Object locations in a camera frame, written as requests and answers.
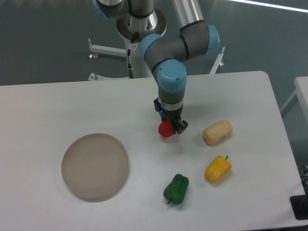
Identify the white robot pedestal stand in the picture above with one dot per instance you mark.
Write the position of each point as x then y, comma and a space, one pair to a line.
142, 26

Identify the yellow bell pepper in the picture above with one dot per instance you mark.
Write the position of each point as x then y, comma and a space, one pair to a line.
217, 169

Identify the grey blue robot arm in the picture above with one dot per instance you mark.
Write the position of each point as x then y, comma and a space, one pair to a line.
171, 79

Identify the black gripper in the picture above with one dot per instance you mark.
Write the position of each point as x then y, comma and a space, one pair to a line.
171, 112

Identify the beige bread loaf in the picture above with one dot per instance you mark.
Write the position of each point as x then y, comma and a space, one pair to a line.
217, 132

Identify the green bell pepper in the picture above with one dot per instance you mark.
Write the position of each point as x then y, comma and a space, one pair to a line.
176, 190

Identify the beige round plate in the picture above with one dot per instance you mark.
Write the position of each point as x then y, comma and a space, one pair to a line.
95, 167

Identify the red bell pepper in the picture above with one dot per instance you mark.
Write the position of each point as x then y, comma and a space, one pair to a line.
165, 128

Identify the black device at edge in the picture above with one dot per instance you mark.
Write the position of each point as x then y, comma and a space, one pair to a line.
299, 205

